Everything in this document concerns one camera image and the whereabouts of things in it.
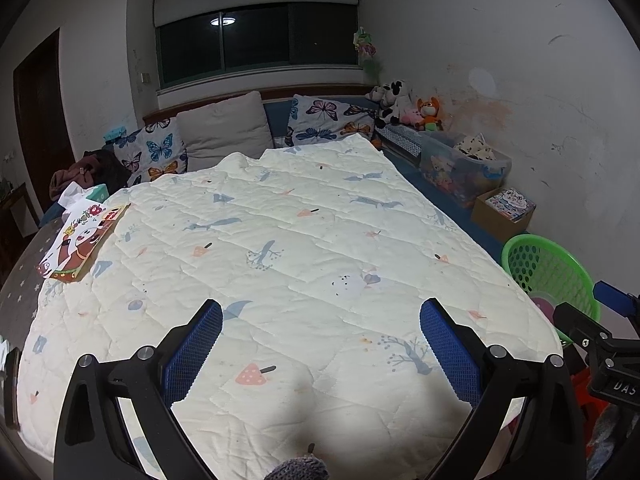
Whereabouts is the cartoon printed booklet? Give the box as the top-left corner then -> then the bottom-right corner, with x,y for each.
486,187 -> 537,222

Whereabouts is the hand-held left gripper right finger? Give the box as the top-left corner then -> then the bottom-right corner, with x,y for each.
420,298 -> 588,480

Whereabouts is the dark clothes pile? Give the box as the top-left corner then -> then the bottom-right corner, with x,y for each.
49,149 -> 133,201

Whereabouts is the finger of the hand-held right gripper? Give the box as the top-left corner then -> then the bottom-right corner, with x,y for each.
593,281 -> 640,322
552,301 -> 640,361

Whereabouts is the green plastic basket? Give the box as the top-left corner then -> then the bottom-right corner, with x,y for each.
501,234 -> 601,347

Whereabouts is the orange fox plush toy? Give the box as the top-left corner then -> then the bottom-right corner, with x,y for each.
416,96 -> 445,132

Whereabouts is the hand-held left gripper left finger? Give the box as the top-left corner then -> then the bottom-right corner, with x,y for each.
54,299 -> 224,480

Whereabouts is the blue white patterned cloth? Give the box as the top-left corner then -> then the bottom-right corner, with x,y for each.
374,124 -> 426,163

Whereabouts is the clear plastic storage box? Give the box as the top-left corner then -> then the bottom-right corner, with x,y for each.
419,131 -> 512,208

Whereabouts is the dark wooden door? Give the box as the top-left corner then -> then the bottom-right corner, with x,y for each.
12,27 -> 68,201

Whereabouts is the window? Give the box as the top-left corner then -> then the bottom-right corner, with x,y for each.
156,2 -> 362,91

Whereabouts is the grey knitted cloth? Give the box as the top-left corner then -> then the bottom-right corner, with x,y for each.
264,454 -> 331,480

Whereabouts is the cream patterned cloth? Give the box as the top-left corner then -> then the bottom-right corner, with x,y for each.
452,132 -> 501,161

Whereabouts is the red plastic stool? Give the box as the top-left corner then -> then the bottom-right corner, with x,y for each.
570,367 -> 623,461

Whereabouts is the hanging wall toy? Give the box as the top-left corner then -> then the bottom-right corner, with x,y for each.
352,27 -> 381,76

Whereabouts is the white plastic bag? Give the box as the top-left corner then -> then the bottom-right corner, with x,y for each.
57,182 -> 96,209

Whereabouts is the grey cushion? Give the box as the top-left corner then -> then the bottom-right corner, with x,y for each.
175,90 -> 273,173

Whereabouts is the butterfly print cushion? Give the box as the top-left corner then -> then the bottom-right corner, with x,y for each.
112,117 -> 188,188
285,94 -> 381,148

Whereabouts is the cow plush toy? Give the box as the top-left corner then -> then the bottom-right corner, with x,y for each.
367,79 -> 416,128

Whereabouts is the cartoon picture book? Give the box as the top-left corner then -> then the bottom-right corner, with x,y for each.
39,202 -> 132,283

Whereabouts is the wooden side table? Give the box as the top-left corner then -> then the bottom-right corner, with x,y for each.
0,182 -> 41,241

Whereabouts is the dark patterned cloth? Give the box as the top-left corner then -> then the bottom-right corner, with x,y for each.
585,402 -> 640,480

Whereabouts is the cream animal print quilt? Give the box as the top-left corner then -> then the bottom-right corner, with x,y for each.
22,132 -> 563,466

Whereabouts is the cardboard box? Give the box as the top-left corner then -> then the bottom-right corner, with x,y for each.
471,187 -> 537,243

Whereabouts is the blue sofa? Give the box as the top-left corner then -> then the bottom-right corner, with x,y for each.
40,82 -> 531,256

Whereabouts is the black phone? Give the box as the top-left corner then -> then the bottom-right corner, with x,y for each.
2,347 -> 22,431

